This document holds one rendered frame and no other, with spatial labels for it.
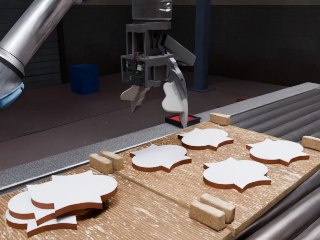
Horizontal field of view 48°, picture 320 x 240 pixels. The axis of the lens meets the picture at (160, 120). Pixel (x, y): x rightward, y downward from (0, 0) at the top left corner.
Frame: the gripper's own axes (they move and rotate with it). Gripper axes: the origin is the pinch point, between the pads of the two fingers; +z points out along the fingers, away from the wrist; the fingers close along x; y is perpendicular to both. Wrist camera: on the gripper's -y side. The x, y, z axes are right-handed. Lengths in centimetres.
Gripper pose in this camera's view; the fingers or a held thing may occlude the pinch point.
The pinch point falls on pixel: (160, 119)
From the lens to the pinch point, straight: 75.2
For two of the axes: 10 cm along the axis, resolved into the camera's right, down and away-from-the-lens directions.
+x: 7.2, 2.1, -6.6
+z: 0.0, 9.5, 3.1
